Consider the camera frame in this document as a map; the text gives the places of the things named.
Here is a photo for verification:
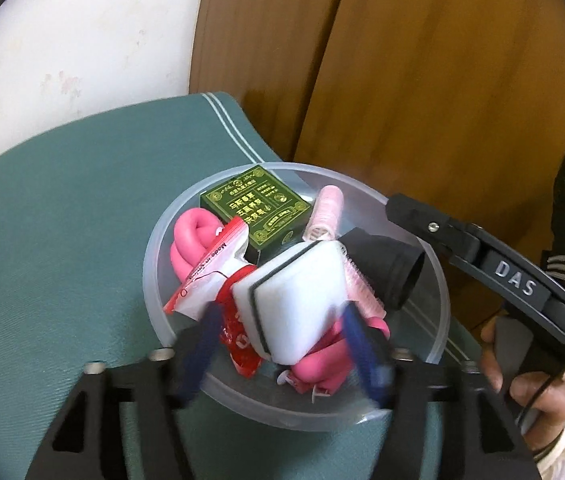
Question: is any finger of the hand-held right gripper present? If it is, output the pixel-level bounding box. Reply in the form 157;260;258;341
386;194;483;271

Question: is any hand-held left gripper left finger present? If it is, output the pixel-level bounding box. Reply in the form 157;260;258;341
25;305;226;480

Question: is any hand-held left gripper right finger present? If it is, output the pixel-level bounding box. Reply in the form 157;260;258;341
342;304;535;480

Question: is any thick pink foam hair curler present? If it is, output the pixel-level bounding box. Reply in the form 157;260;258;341
277;317;392;398

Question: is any small pink hair roller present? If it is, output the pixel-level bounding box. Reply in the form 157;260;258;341
346;255;388;321

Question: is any white sponge with black stripe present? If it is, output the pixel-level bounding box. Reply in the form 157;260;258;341
232;240;350;365

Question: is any red balloon packet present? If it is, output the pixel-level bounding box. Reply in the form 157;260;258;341
163;217;273;378

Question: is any clear plastic container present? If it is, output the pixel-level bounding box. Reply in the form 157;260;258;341
143;161;450;433

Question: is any large pink hair roller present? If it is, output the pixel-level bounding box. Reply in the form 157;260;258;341
303;185;345;245

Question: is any thin pink foam hair curler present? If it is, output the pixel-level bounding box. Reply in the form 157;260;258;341
170;208;228;283

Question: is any person's right forearm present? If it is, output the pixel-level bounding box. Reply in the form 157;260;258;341
522;407;565;466

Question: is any person's right hand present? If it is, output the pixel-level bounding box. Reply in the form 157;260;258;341
479;317;565;438

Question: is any black cylindrical cap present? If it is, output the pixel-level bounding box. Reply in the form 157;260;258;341
338;227;425;311

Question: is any wooden wardrobe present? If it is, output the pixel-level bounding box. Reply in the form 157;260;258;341
188;0;565;361

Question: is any closed green cardboard box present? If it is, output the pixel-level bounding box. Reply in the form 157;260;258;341
200;165;311;263

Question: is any green table cover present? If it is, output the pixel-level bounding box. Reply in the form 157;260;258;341
0;91;488;480

